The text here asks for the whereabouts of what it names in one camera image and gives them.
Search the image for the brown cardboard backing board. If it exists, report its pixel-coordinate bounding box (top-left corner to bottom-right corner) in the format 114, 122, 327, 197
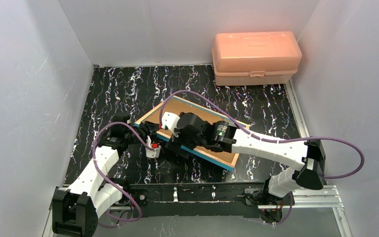
139, 98, 246, 167

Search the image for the blue wooden picture frame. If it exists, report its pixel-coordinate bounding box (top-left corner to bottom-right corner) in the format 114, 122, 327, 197
134, 95, 251, 172

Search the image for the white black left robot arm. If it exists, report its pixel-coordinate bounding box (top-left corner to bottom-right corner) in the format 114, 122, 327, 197
51, 116, 160, 237

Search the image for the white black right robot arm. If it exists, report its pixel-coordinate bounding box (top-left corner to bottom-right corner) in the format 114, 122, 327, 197
161, 112, 325, 198

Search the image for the orange translucent plastic box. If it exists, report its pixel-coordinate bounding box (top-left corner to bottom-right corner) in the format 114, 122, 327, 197
212, 31, 302, 86

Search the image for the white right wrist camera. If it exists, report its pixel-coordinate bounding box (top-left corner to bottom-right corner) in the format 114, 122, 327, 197
161, 112, 180, 137

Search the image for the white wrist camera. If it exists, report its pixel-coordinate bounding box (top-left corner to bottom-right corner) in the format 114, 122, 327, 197
161, 112, 180, 137
146, 136, 161, 158

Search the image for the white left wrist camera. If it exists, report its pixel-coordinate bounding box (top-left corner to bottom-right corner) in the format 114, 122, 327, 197
146, 136, 161, 158

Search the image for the aluminium rail base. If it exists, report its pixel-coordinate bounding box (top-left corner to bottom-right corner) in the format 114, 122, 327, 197
42, 186, 352, 237

